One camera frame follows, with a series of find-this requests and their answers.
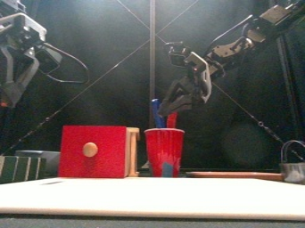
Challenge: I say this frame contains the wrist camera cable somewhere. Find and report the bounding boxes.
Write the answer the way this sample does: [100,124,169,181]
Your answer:
[203,13,257,57]
[39,42,91,85]

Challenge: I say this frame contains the thin diagonal brace wire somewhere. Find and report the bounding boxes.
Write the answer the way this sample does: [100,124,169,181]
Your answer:
[0,0,201,156]
[114,0,305,163]

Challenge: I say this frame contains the wrist camera assembly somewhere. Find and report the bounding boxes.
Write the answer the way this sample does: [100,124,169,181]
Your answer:
[165,40,213,104]
[35,46,64,76]

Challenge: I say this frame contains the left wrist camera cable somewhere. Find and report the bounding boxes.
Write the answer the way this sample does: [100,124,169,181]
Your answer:
[39,42,91,85]

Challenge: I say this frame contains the black marker pen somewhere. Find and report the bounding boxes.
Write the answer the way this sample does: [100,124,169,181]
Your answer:
[39,180,64,186]

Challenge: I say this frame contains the small metal pot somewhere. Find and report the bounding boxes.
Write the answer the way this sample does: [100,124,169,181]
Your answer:
[278,139,305,185]

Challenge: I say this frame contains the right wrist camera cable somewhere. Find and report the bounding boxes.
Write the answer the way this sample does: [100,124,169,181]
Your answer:
[203,13,257,57]

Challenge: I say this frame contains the left wrist camera assembly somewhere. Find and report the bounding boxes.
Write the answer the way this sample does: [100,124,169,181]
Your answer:
[35,46,64,76]

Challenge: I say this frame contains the reddish brown serving board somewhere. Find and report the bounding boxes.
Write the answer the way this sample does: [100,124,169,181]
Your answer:
[185,170,286,183]

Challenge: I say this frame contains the dark green striped toy block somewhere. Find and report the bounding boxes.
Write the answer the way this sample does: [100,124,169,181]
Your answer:
[0,155,48,184]

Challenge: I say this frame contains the red-front wooden drawer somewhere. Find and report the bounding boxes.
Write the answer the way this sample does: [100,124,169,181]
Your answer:
[58,125,128,179]

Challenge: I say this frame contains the right wrist camera assembly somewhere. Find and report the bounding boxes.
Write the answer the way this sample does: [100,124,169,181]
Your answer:
[165,40,213,104]

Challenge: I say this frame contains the red plastic cup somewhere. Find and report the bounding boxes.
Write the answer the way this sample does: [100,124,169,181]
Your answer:
[143,127,186,178]

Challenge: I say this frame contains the white cutting board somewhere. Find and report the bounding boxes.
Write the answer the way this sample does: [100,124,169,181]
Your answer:
[0,176,305,223]

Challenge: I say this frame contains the vertical metal frame pole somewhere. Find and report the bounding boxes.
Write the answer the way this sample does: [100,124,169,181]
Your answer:
[148,0,158,129]

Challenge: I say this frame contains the wooden drawer casing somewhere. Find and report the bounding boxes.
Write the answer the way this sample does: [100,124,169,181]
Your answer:
[126,126,142,178]

